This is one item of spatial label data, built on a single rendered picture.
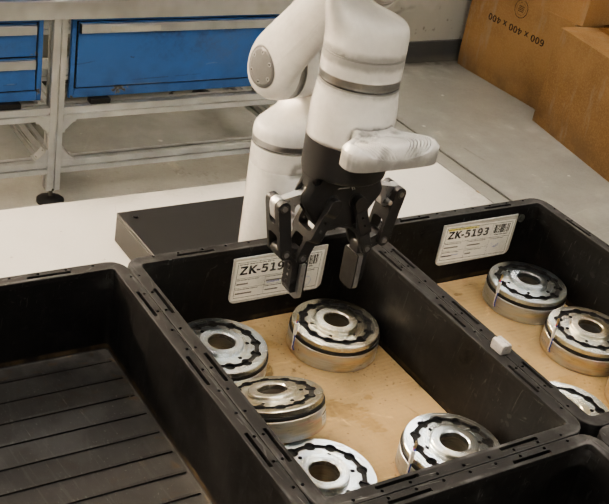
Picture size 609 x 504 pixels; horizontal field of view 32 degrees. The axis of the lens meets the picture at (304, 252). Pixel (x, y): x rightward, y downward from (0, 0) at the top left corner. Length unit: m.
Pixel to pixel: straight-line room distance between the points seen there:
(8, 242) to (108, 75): 1.54
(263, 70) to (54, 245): 0.43
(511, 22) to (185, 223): 3.23
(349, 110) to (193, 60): 2.32
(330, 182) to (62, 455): 0.36
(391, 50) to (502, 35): 3.84
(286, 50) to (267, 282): 0.31
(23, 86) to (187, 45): 0.49
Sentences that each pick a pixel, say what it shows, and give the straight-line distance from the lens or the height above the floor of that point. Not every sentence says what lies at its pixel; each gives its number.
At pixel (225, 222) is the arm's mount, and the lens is 1.60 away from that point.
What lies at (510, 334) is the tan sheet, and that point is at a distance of 1.33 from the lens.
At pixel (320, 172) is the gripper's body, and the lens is 0.90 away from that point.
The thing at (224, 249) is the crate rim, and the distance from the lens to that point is 1.17.
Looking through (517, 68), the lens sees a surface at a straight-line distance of 4.65.
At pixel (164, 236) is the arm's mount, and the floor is 0.75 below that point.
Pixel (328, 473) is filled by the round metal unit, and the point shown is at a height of 0.85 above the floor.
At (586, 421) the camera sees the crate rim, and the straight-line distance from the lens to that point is 1.04.
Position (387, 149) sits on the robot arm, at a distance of 0.86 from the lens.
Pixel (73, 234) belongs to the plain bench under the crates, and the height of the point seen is 0.70.
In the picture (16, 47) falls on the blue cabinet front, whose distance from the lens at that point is 2.96.
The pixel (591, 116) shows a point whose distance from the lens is 4.15.
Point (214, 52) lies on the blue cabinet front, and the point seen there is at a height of 0.44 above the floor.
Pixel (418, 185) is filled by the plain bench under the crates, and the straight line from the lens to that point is 1.95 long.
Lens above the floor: 1.51
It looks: 29 degrees down
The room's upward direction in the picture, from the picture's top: 11 degrees clockwise
